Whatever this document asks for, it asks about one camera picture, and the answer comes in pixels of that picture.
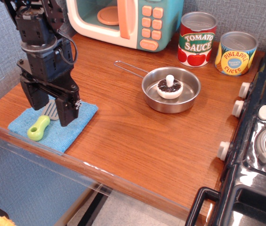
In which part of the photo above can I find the pineapple slices can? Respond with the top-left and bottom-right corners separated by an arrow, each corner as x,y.
215,31 -> 258,76

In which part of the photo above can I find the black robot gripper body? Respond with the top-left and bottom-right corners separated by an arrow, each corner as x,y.
17,40 -> 79,99

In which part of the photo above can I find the black toy stove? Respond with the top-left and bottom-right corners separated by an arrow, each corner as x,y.
185,52 -> 266,226

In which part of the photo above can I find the orange fuzzy object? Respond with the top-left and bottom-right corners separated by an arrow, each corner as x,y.
0,216 -> 15,226

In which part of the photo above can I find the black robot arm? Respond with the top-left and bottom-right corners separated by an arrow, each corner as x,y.
3,0 -> 81,127

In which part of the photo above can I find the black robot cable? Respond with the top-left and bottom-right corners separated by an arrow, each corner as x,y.
56,29 -> 79,66

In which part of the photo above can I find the green handled grey spatula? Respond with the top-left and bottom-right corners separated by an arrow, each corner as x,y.
27,99 -> 59,141

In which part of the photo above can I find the tomato sauce can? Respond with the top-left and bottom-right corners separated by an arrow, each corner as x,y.
177,11 -> 218,67

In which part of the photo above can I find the toy mushroom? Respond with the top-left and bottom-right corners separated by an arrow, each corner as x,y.
157,74 -> 183,99

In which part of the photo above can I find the grey stove knob upper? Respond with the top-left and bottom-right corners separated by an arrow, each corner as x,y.
238,82 -> 251,99

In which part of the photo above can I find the grey stove knob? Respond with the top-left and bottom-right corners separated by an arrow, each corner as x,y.
232,100 -> 244,118
217,141 -> 230,161
238,82 -> 251,99

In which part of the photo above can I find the grey stove knob middle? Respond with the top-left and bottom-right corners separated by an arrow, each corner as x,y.
232,100 -> 244,118

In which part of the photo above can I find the small steel frying pan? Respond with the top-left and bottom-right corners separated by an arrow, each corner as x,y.
114,61 -> 202,113

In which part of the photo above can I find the blue cloth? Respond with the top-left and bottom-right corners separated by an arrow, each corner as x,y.
8,102 -> 98,153

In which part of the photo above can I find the clear acrylic barrier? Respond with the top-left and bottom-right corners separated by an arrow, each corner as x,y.
0,129 -> 185,226

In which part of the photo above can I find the toy microwave oven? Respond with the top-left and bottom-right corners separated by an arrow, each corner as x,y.
66,0 -> 184,52

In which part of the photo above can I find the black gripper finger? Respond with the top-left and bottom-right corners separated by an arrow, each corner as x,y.
20,79 -> 49,110
55,95 -> 80,127

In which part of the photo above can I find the grey stove knob lower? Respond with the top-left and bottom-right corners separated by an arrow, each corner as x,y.
217,141 -> 230,161

